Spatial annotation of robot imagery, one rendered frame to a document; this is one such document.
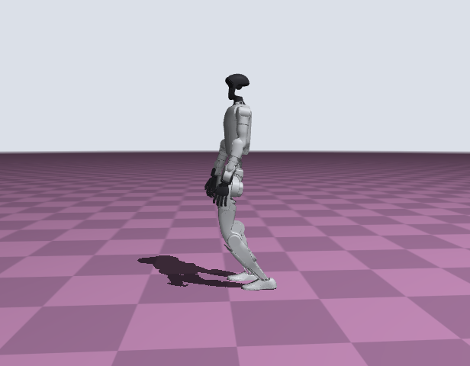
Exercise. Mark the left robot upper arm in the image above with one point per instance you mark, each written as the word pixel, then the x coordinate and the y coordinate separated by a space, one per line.
pixel 242 115

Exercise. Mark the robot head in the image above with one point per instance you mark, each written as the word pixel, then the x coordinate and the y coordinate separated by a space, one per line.
pixel 236 81

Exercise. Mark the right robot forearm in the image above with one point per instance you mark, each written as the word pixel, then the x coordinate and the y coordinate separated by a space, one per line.
pixel 219 163

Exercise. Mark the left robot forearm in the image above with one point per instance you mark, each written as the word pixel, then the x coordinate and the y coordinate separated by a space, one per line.
pixel 235 157

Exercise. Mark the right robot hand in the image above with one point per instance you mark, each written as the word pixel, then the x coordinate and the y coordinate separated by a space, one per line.
pixel 211 184

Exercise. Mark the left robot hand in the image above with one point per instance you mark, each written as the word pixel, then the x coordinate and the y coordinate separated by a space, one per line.
pixel 222 190

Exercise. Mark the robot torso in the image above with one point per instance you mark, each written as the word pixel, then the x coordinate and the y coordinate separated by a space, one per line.
pixel 230 134

